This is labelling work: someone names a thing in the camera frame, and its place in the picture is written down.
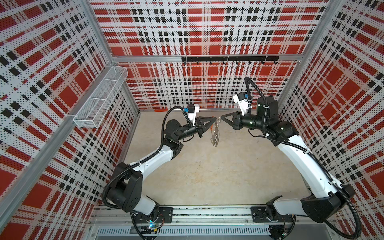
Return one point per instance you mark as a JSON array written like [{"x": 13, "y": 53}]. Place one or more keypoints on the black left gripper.
[{"x": 201, "y": 126}]

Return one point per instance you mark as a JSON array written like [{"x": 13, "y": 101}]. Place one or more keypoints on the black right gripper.
[{"x": 236, "y": 124}]

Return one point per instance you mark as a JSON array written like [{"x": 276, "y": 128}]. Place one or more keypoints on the metal keyring gauge red handle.
[{"x": 215, "y": 132}]

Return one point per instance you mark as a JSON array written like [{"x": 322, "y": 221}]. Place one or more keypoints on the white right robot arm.
[{"x": 327, "y": 194}]

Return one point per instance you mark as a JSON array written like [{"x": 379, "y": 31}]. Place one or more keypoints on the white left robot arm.
[{"x": 124, "y": 191}]

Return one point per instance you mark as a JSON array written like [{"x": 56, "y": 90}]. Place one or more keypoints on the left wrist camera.
[{"x": 191, "y": 111}]

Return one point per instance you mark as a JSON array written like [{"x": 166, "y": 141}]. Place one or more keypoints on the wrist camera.
[
  {"x": 244, "y": 102},
  {"x": 191, "y": 111}
]

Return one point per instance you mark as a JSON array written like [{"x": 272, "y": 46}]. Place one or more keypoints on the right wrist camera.
[{"x": 244, "y": 102}]

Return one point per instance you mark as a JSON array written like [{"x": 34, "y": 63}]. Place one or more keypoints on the black hook rail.
[{"x": 225, "y": 59}]

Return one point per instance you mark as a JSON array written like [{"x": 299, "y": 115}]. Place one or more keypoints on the white wire mesh basket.
[{"x": 93, "y": 111}]

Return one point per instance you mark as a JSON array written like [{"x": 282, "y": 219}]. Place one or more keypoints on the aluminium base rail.
[{"x": 204, "y": 222}]

